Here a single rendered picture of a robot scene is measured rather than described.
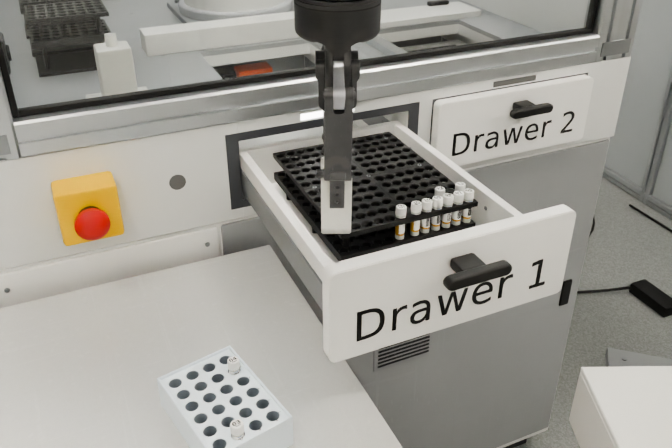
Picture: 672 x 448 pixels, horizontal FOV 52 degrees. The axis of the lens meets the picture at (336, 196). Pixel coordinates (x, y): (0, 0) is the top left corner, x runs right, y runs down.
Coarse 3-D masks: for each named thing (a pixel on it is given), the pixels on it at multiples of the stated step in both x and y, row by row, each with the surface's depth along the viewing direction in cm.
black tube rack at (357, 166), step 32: (288, 160) 90; (320, 160) 90; (352, 160) 90; (384, 160) 90; (416, 160) 90; (288, 192) 89; (320, 192) 83; (352, 192) 83; (384, 192) 82; (416, 192) 82; (448, 192) 82; (320, 224) 81; (352, 256) 76
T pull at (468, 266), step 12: (456, 264) 67; (468, 264) 67; (480, 264) 67; (492, 264) 67; (504, 264) 67; (456, 276) 65; (468, 276) 65; (480, 276) 66; (492, 276) 67; (456, 288) 65
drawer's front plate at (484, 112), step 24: (480, 96) 102; (504, 96) 104; (528, 96) 106; (552, 96) 108; (576, 96) 110; (432, 120) 102; (456, 120) 102; (480, 120) 104; (504, 120) 106; (528, 120) 108; (552, 120) 110; (576, 120) 112; (432, 144) 104; (456, 144) 104; (480, 144) 106; (504, 144) 108; (528, 144) 110; (552, 144) 113
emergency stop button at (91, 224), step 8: (96, 208) 80; (80, 216) 79; (88, 216) 79; (96, 216) 79; (104, 216) 80; (80, 224) 79; (88, 224) 79; (96, 224) 80; (104, 224) 80; (80, 232) 80; (88, 232) 80; (96, 232) 80; (104, 232) 81
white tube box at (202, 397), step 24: (216, 360) 72; (240, 360) 72; (168, 384) 69; (192, 384) 69; (216, 384) 69; (240, 384) 70; (168, 408) 69; (192, 408) 68; (216, 408) 67; (240, 408) 66; (264, 408) 68; (192, 432) 64; (216, 432) 64; (264, 432) 63; (288, 432) 66
